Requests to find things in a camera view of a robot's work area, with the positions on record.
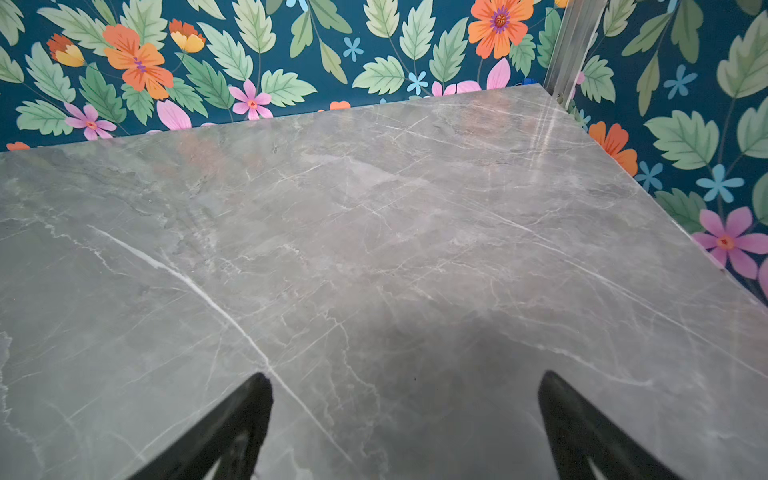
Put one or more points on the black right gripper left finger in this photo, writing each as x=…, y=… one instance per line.
x=225, y=444

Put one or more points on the aluminium frame post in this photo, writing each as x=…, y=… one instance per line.
x=579, y=24

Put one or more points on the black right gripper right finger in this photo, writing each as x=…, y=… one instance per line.
x=585, y=443

